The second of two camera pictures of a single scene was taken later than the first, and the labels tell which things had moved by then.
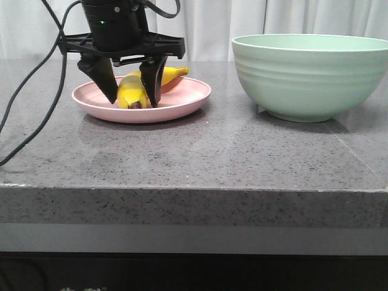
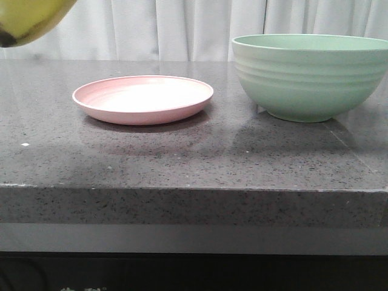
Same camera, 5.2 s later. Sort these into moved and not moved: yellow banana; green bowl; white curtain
Moved: yellow banana
Not moved: white curtain; green bowl
